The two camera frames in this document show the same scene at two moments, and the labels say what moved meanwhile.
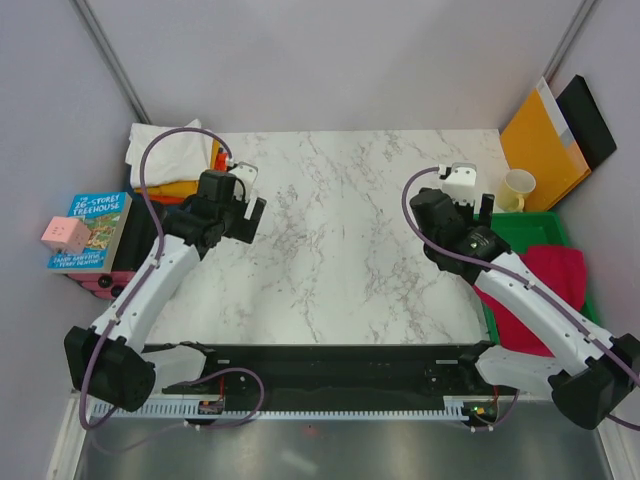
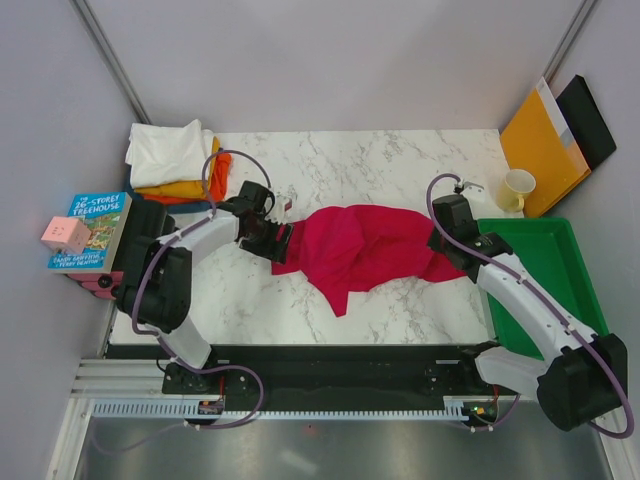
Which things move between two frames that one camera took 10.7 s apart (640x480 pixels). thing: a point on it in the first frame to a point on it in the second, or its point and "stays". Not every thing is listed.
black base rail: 336,372 stays
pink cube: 66,235 stays
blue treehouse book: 106,216 stays
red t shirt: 564,268 to 351,248
